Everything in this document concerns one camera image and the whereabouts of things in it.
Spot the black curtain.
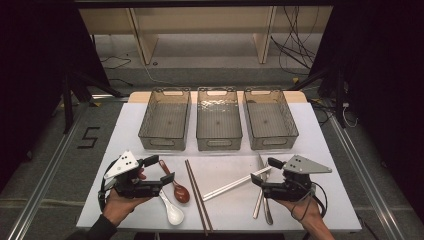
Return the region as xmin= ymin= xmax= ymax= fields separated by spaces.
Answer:
xmin=0 ymin=0 xmax=111 ymax=188
xmin=309 ymin=0 xmax=424 ymax=218

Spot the white ceramic spoon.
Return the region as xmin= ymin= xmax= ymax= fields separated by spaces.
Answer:
xmin=158 ymin=189 xmax=186 ymax=227

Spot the light wooden desk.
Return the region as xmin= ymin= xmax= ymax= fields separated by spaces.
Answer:
xmin=79 ymin=5 xmax=334 ymax=66

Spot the brown spoon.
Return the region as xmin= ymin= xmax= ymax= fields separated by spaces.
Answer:
xmin=158 ymin=159 xmax=191 ymax=205

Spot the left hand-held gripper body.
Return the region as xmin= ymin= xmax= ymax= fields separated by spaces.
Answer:
xmin=103 ymin=150 xmax=163 ymax=200

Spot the person's left hand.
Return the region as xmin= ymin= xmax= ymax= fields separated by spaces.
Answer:
xmin=102 ymin=188 xmax=152 ymax=228

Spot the black metal stand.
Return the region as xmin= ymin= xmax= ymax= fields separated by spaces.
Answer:
xmin=289 ymin=66 xmax=348 ymax=129
xmin=61 ymin=69 xmax=124 ymax=134

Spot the person's right hand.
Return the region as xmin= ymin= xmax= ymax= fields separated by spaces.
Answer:
xmin=274 ymin=194 xmax=326 ymax=232

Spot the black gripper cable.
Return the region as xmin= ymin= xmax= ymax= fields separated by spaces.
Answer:
xmin=97 ymin=163 xmax=116 ymax=213
xmin=290 ymin=181 xmax=329 ymax=222

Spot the aluminium floor rail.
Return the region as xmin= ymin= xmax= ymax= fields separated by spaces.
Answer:
xmin=328 ymin=114 xmax=406 ymax=240
xmin=6 ymin=94 xmax=129 ymax=240

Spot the white floor cable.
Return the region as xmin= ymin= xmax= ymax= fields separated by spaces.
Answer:
xmin=128 ymin=53 xmax=174 ymax=86

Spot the smoky clear plastic bin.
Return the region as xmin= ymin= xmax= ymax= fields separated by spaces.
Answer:
xmin=137 ymin=87 xmax=192 ymax=152
xmin=195 ymin=86 xmax=244 ymax=152
xmin=242 ymin=87 xmax=300 ymax=151

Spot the black cable bundle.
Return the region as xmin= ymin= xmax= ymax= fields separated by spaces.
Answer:
xmin=269 ymin=5 xmax=321 ymax=76

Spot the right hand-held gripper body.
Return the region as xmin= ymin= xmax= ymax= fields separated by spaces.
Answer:
xmin=261 ymin=154 xmax=333 ymax=203

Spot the white plug cable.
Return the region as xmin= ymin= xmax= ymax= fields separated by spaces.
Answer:
xmin=341 ymin=101 xmax=359 ymax=128

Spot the black floor cable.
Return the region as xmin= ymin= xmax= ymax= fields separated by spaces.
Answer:
xmin=100 ymin=55 xmax=133 ymax=70

